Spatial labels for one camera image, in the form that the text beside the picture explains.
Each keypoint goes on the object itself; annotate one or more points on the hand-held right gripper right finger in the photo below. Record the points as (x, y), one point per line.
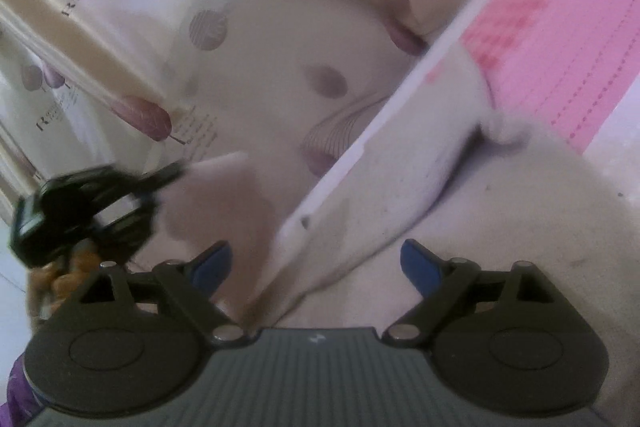
(419, 264)

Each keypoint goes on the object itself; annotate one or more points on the cream leaf print quilt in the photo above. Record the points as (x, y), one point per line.
(250, 72)

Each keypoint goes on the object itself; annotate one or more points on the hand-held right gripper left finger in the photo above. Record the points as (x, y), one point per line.
(211, 264)

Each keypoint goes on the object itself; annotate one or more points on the small white garment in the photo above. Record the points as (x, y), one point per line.
(500, 207)

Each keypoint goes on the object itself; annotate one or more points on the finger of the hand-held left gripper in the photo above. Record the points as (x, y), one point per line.
(162, 177)

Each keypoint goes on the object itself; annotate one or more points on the pink checked bedsheet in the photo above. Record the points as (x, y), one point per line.
(565, 32)

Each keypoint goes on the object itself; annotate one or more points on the person's purple clothing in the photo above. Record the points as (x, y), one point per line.
(10, 387)

